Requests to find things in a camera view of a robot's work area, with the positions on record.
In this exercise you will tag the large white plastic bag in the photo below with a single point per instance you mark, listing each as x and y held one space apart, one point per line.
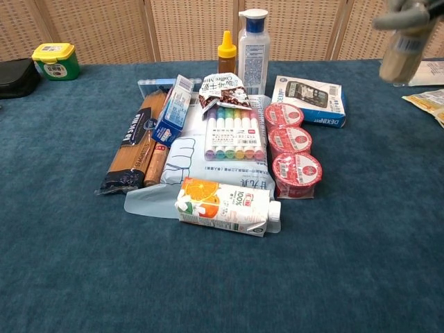
184 163

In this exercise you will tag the clear bottle with barcode label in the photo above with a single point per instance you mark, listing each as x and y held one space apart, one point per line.
399 66

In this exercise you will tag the coffee milk candy bag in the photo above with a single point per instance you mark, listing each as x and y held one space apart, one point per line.
225 92

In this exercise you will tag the blue table cloth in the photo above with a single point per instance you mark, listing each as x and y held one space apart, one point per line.
208 277

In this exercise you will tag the blue white calculator box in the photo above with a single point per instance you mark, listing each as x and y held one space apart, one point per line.
312 97

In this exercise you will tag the woven folding screen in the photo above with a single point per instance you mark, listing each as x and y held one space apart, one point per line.
187 31

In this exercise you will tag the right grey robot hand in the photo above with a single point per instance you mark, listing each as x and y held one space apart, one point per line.
406 14

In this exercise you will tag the honey bottle with yellow cap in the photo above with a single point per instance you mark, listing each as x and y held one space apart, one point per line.
227 57

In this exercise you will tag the clear bottle with blue cap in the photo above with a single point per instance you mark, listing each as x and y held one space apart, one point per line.
254 59

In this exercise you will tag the black zip pouch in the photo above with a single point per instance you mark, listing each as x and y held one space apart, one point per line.
17 78

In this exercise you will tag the yellow sachet packet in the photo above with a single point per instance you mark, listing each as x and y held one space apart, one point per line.
440 118
426 100

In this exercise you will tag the sausage stick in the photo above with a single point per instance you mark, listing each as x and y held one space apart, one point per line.
155 166

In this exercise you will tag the orange juice carton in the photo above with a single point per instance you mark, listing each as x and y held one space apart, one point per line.
222 208

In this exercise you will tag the blue white toothpaste box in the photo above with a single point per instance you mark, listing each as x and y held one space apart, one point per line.
173 114

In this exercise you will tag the dark spaghetti packet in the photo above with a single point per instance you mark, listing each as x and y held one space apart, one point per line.
133 142

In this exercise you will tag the pastel highlighter pen set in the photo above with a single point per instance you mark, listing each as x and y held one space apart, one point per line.
234 138

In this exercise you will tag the green tub with yellow lid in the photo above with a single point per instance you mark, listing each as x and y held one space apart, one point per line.
57 64

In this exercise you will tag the red lidded cup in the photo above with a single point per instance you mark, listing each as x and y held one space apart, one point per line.
283 114
296 173
289 140

